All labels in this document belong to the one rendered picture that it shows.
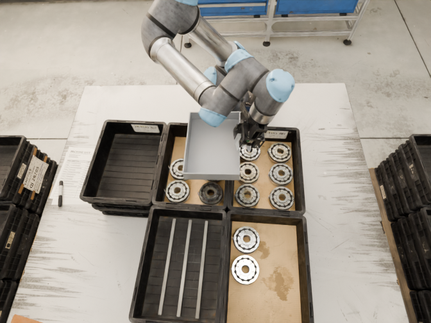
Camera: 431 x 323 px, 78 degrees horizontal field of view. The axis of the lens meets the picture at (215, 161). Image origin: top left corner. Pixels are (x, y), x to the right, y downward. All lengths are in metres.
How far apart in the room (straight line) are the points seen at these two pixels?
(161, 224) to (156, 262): 0.15
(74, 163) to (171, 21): 0.94
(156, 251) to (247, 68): 0.77
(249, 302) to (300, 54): 2.47
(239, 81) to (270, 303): 0.78
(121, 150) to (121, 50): 2.00
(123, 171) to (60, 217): 0.39
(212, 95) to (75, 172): 0.99
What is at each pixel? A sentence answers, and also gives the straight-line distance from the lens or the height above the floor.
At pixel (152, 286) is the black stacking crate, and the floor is 0.83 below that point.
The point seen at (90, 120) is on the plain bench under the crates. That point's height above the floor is 0.70.
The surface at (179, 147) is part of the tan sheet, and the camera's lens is 1.30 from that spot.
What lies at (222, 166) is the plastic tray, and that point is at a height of 1.05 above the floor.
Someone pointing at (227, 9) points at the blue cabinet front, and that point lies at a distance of 2.85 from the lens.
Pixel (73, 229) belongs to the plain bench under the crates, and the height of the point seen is 0.70.
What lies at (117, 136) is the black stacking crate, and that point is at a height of 0.83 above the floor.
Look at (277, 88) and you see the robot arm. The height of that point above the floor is 1.42.
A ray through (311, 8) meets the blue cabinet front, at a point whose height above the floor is 0.37.
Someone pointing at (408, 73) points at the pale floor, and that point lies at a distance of 3.23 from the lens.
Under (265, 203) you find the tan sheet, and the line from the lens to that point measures 1.17.
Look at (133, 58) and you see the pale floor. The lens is 3.09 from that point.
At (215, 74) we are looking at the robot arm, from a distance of 1.28.
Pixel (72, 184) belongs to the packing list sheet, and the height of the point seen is 0.70.
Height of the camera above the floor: 1.93
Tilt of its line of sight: 62 degrees down
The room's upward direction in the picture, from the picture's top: 5 degrees counter-clockwise
